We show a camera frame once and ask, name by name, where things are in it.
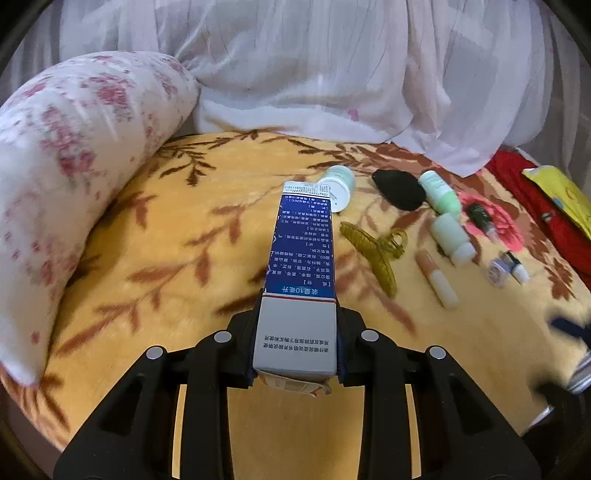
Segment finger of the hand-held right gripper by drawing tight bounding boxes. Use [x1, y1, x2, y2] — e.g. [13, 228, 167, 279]
[547, 315, 591, 347]

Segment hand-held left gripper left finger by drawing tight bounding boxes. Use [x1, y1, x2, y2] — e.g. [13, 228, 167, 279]
[53, 302, 262, 480]

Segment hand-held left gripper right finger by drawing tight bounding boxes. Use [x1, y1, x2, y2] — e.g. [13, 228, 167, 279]
[335, 300, 541, 480]

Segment blue and white carton box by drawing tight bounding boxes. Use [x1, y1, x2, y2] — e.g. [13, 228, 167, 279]
[253, 181, 337, 398]

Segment small white vial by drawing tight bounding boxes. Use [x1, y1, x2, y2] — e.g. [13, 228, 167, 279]
[502, 250, 532, 284]

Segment small purple box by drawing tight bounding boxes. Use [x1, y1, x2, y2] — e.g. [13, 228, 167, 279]
[487, 258, 511, 289]

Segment olive hair claw clip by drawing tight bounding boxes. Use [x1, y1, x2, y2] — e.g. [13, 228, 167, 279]
[339, 222, 409, 298]

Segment yellow leaf-patterned blanket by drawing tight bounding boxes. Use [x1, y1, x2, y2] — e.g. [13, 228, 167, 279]
[0, 131, 587, 467]

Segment peach lip balm tube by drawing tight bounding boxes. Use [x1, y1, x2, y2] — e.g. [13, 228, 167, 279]
[414, 249, 460, 309]

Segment yellow packet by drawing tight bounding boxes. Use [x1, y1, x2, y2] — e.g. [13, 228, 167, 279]
[522, 165, 591, 241]

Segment small dark bottle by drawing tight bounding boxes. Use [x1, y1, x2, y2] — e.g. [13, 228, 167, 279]
[465, 203, 502, 243]

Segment red cloth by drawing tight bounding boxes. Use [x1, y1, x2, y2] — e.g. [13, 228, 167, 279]
[485, 150, 591, 291]

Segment small white bottle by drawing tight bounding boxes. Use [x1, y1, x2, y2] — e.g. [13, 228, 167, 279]
[430, 213, 477, 267]

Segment mint green jar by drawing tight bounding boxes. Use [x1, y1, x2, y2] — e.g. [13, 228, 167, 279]
[318, 165, 357, 214]

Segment black pouch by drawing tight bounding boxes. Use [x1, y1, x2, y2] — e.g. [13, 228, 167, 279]
[372, 169, 428, 212]

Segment green plastic bottle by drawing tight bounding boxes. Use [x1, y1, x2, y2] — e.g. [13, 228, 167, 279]
[418, 171, 462, 220]

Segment floral white pillow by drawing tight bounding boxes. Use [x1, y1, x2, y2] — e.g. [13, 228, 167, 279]
[0, 51, 201, 386]

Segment white sheer curtain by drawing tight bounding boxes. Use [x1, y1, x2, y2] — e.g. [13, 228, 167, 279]
[9, 0, 591, 178]

